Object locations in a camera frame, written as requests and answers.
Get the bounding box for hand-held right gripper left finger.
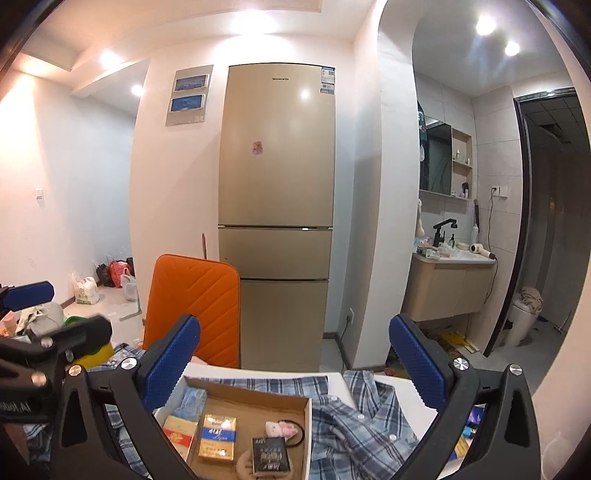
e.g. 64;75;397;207
48;314;202;480

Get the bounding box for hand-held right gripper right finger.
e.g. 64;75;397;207
388;314;542;480

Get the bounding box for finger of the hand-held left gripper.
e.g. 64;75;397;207
0;281;55;319
39;316;114;361

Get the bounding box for light blue wipes packet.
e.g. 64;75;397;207
178;387;208;419

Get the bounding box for red and yellow pack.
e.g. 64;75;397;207
163;415;197;462

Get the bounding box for shallow cardboard box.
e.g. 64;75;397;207
154;375;314;480

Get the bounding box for yellow and blue pack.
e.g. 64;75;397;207
198;414;238;461

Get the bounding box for beige round slotted pad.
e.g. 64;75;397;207
235;450;296;480

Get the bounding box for black hair tie pink plush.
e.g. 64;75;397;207
264;418;305;449

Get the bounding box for black pack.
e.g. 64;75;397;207
252;436;293;475

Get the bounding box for grey cloth bundle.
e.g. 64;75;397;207
16;302;65;339

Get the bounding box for yellow container with green rim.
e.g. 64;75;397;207
65;315;115;371

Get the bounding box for white bag with green print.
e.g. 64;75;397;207
71;272;100;306

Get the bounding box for yellow items on floor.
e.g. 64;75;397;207
438;332;476;354

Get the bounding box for orange chair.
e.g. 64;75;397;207
142;253;242;369

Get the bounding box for beige vanity cabinet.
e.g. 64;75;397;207
401;251;497;321

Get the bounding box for blue plaid shirt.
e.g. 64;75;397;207
23;344;439;480

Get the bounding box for toilet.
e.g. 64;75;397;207
501;286;544;347

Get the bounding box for black faucet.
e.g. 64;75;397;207
433;219;459;246

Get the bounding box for mirror cabinet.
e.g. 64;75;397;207
418;113;474;199

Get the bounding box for gold refrigerator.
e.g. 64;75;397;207
218;65;337;372

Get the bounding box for blue wall picture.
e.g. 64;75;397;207
173;73;211;92
170;95;207;113

